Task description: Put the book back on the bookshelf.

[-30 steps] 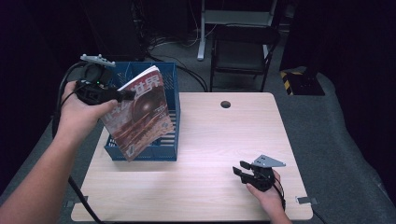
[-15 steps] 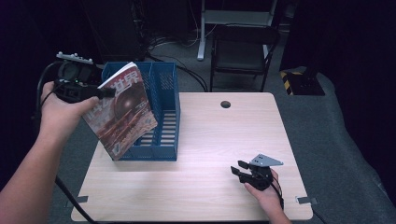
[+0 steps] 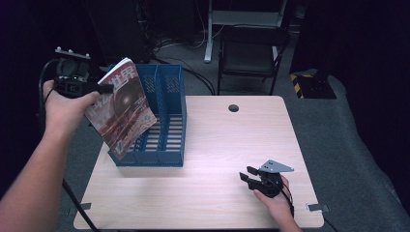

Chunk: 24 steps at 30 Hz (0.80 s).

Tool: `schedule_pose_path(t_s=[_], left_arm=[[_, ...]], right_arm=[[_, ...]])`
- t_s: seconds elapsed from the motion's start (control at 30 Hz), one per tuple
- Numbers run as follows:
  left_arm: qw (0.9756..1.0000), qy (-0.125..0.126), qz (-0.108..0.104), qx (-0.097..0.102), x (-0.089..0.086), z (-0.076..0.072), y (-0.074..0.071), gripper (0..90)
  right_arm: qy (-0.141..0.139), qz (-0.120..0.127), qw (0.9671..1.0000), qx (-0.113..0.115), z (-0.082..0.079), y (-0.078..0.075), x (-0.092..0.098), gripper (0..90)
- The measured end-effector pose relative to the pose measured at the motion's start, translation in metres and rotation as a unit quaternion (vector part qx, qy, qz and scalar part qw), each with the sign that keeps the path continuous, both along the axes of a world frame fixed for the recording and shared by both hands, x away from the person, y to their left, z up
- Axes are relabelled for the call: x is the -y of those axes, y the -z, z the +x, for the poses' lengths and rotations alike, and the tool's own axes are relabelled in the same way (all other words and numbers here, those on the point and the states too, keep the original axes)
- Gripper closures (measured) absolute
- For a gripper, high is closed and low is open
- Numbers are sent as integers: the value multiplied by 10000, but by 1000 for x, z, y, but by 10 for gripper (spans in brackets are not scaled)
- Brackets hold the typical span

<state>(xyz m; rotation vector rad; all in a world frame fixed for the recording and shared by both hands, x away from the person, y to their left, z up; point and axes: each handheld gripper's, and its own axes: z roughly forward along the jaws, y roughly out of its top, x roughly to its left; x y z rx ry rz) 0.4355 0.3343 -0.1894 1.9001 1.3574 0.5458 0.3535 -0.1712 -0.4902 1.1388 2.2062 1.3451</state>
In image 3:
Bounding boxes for black cabinet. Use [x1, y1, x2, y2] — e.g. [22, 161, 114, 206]
[81, 0, 153, 66]

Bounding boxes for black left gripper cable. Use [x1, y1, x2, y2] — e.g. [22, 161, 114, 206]
[37, 58, 102, 232]

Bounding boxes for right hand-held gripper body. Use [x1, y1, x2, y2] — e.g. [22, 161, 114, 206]
[253, 159, 295, 198]

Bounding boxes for person's left hand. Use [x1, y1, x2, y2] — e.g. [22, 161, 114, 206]
[43, 79, 102, 136]

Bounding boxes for black floor cables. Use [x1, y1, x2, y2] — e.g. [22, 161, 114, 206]
[150, 38, 217, 97]

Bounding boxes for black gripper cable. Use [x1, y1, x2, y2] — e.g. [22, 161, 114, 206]
[37, 58, 102, 232]
[280, 182, 339, 232]

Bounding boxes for person's right hand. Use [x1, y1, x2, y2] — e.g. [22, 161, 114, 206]
[252, 175, 294, 220]

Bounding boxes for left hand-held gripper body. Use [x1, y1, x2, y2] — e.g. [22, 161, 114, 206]
[53, 46, 98, 100]

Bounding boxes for grey tape strip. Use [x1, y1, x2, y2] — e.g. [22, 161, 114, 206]
[306, 203, 331, 214]
[68, 202, 93, 217]

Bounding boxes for magazine with reddish cover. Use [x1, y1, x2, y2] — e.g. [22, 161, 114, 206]
[84, 57, 159, 161]

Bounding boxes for white metal desk frame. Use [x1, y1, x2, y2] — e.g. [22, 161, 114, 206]
[203, 0, 288, 64]

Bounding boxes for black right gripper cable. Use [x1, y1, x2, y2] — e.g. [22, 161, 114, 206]
[280, 182, 339, 232]

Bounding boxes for black folding chair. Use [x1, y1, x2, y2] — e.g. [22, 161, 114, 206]
[217, 25, 291, 97]

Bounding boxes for blue plastic file rack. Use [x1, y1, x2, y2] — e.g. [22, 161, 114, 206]
[106, 63, 188, 168]

